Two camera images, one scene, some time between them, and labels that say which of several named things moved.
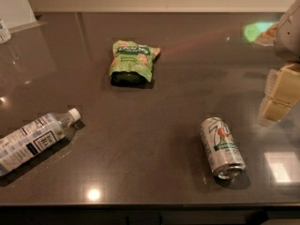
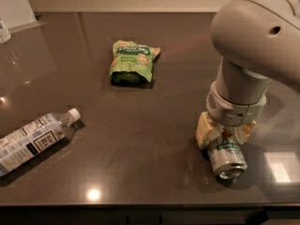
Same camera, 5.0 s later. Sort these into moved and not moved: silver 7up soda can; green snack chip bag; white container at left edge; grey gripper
Moved: grey gripper
Not moved: silver 7up soda can; white container at left edge; green snack chip bag
